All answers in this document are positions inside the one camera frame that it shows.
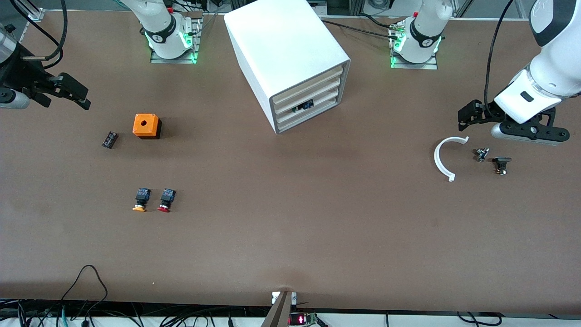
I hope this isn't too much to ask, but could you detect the red mushroom push button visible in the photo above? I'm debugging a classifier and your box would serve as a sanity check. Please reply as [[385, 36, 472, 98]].
[[157, 188, 177, 213]]

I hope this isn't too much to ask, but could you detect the white drawer with dividers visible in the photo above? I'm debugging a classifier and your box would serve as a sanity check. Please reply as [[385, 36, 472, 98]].
[[276, 89, 341, 124]]

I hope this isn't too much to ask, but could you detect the yellow mushroom push button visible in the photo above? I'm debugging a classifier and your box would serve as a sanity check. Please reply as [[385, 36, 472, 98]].
[[132, 188, 151, 213]]

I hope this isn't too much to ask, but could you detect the white drawer cabinet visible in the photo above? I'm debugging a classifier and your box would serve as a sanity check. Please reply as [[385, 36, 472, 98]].
[[224, 0, 351, 134]]

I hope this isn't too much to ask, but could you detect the white curved plastic arc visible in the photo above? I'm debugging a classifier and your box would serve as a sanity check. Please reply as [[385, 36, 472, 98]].
[[433, 136, 469, 182]]

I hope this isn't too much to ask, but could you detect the aluminium profile bar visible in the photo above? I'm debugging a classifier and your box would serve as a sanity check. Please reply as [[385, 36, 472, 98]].
[[18, 0, 46, 22]]

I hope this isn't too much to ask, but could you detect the small device red display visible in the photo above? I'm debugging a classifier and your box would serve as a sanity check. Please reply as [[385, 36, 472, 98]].
[[289, 312, 318, 327]]

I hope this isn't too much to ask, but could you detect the small black switch part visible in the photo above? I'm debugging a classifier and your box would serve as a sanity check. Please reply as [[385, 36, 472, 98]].
[[492, 157, 512, 176]]

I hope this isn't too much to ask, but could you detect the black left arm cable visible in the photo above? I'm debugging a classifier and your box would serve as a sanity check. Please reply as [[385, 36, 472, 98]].
[[483, 0, 516, 112]]

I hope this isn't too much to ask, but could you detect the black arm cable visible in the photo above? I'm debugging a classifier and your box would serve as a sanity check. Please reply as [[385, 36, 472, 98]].
[[483, 0, 516, 112], [9, 0, 69, 69]]

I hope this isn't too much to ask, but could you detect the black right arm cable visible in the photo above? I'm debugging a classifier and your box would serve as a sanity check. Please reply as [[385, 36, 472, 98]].
[[9, 0, 69, 69]]

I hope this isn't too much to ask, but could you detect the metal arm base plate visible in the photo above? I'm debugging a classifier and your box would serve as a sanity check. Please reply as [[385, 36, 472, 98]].
[[150, 11, 203, 64], [389, 23, 439, 70]]

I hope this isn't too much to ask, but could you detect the orange button enclosure box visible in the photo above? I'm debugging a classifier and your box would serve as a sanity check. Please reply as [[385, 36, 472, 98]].
[[133, 114, 162, 140]]

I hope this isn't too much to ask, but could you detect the black cable behind cabinet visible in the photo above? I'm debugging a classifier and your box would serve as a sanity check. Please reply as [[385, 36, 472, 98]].
[[320, 14, 402, 44]]

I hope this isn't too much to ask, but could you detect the thin black looped cable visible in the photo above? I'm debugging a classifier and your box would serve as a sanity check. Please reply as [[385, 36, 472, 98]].
[[59, 265, 108, 318]]

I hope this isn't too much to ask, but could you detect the black cable at table edge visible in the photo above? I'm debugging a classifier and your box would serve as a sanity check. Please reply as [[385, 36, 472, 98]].
[[456, 311, 504, 327]]

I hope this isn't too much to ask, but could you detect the black cable bundle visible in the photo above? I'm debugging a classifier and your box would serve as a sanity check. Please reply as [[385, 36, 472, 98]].
[[0, 299, 273, 327]]

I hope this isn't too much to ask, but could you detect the brown camera mount bar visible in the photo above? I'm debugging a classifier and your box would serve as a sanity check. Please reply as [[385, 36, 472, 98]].
[[260, 291, 298, 327]]

